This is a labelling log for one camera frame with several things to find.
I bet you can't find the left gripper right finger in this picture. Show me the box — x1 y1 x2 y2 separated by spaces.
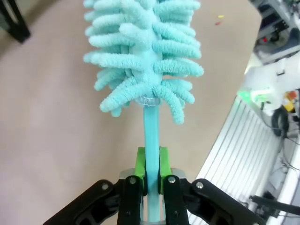
159 147 267 225

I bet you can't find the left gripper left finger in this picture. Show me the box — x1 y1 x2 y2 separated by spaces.
43 147 148 225

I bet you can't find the teal microfibre duster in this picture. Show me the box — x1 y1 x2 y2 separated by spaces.
83 0 204 223

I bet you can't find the white ribbed panel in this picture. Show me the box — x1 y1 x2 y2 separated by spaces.
187 93 285 225

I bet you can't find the green lit device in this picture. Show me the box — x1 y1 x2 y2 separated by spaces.
236 87 274 104

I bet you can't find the yellow emergency stop box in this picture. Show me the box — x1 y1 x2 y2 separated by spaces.
284 90 298 112

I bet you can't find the grey equipment rack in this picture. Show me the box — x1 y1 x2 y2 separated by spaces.
252 0 300 65

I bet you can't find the black coiled cable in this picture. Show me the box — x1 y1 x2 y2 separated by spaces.
271 109 290 139

